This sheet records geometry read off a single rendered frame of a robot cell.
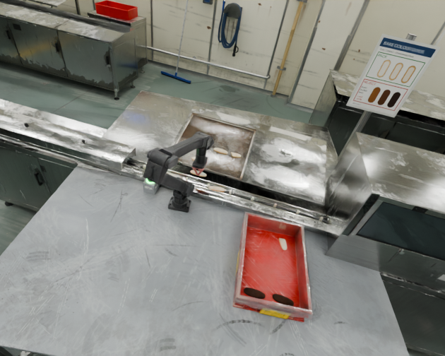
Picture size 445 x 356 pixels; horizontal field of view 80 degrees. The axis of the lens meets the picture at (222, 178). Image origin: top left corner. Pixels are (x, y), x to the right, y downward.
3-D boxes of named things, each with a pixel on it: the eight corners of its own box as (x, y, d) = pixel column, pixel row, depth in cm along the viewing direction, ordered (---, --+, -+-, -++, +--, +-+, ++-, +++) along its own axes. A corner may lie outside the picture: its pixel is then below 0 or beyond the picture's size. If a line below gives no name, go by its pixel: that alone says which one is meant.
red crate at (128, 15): (95, 13, 396) (94, 3, 388) (107, 9, 423) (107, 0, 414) (128, 20, 395) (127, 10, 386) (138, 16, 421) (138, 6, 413)
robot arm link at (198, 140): (145, 161, 110) (167, 171, 108) (147, 149, 108) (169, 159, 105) (196, 138, 147) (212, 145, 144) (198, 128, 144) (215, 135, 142)
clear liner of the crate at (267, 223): (229, 309, 114) (234, 299, 107) (240, 221, 150) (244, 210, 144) (306, 325, 113) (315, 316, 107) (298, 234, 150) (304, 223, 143)
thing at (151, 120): (97, 242, 217) (76, 166, 163) (144, 158, 304) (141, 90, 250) (311, 283, 220) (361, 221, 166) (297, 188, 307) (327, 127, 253)
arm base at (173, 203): (167, 208, 149) (188, 212, 150) (167, 198, 144) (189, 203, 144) (171, 198, 156) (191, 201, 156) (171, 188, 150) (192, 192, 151)
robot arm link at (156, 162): (134, 176, 107) (155, 186, 105) (150, 146, 108) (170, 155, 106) (174, 190, 150) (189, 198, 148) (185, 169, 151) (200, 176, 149)
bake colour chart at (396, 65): (346, 105, 182) (382, 33, 152) (346, 104, 183) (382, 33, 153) (394, 117, 180) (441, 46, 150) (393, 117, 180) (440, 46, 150)
